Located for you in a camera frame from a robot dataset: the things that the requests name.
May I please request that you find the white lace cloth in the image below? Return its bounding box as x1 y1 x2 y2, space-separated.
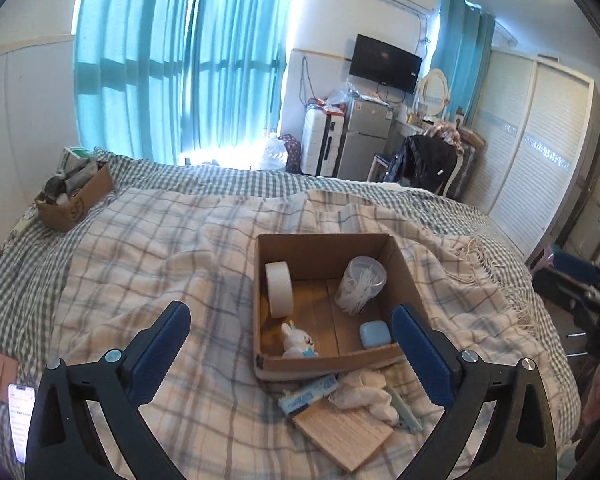
328 368 399 427

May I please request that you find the light blue earbuds case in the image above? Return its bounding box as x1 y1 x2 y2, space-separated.
358 320 392 349

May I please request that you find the clear floss pick jar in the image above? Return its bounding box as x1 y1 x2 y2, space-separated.
335 256 387 316

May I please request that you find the blue white tissue pack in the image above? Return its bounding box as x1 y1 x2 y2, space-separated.
278 374 340 417

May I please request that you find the small white plush toy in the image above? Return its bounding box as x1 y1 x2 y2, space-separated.
280 322 318 359

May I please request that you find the white tape roll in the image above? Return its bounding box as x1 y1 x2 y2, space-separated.
265 261 294 318

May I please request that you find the smartphone with lit screen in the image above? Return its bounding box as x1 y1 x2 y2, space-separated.
7 384 35 464

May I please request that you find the green checked bed sheet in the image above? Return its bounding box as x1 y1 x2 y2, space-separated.
0 146 581 480

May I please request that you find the brown paper booklet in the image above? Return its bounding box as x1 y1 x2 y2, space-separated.
291 399 393 474

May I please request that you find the plaid beige blanket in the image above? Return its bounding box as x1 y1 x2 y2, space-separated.
44 186 571 480

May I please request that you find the pink plastic stool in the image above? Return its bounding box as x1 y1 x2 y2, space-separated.
530 245 554 274

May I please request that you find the small cardboard box with items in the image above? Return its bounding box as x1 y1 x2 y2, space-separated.
34 146 114 232

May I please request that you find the black jacket on chair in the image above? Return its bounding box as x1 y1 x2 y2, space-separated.
385 134 457 193

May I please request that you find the white louvered wardrobe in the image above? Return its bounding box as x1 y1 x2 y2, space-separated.
463 50 600 261

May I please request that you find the white plastic bag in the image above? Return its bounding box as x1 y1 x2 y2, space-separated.
259 133 288 171

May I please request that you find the silver mini fridge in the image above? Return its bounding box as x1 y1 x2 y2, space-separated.
337 96 393 181

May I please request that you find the oval white mirror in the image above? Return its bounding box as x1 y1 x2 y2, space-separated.
417 68 450 116

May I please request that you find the white suitcase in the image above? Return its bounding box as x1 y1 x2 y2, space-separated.
300 107 344 178

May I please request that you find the teal window curtain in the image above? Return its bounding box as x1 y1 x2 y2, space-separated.
73 0 291 164

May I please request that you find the teal side curtain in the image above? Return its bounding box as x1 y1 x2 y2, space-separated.
430 0 495 119

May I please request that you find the black wall television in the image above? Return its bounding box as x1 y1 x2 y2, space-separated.
349 35 422 94

